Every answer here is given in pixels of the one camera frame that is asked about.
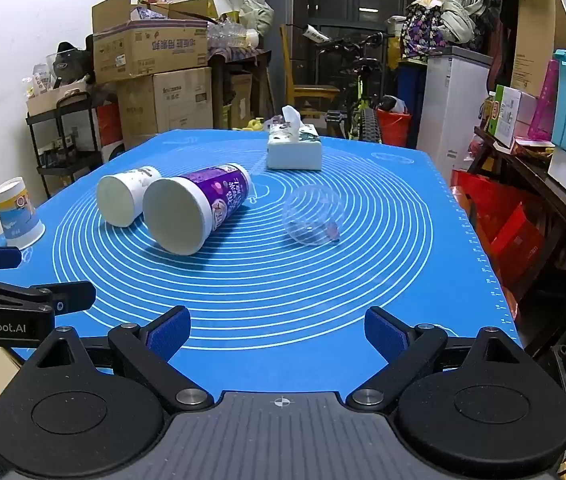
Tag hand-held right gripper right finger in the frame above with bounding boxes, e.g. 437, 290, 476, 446
345, 305, 538, 412

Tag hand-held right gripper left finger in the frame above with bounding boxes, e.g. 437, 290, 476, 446
24, 305, 216, 413

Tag yellow and blue paper cup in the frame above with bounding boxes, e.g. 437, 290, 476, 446
0, 176, 46, 250

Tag white paper cup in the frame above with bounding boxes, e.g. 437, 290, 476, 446
96, 165, 162, 229

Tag clear plastic cup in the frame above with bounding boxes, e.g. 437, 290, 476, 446
282, 185, 346, 247

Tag purple paper cup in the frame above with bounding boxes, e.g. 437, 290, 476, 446
142, 162, 254, 256

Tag blue silicone mat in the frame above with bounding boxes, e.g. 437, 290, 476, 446
0, 129, 524, 397

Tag black metal rack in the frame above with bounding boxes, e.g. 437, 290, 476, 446
25, 91, 116, 198

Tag red bags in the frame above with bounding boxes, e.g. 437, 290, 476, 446
450, 169, 546, 273

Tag small cardboard box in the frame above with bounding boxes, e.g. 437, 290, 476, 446
25, 80, 90, 117

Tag white tissue box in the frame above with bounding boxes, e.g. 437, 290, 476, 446
266, 105, 324, 170

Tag black bag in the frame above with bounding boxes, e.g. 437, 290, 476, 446
54, 41, 96, 87

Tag red bucket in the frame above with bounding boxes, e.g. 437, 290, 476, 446
375, 107, 414, 149

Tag large brown cardboard box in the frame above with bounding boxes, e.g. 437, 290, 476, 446
117, 66, 214, 149

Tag dark wooden side table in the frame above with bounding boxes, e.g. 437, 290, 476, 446
467, 126, 566, 358

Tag white chest freezer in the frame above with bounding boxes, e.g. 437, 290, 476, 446
415, 46, 494, 182

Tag green and white carton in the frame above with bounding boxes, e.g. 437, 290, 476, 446
492, 84, 538, 149

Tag black bicycle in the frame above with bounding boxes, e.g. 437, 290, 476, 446
308, 24, 396, 142

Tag wooden chair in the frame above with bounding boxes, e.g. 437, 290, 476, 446
280, 24, 342, 122

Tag open printed cardboard box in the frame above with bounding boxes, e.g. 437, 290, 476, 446
91, 0, 212, 84

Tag pink transparent container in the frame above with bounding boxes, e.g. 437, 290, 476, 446
527, 58, 560, 142

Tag floral bag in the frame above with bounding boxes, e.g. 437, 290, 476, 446
400, 0, 452, 64

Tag pile of clear plastic bottles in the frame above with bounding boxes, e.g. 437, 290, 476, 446
207, 14, 260, 50

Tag tall brown cardboard box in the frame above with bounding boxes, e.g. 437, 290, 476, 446
510, 0, 566, 99

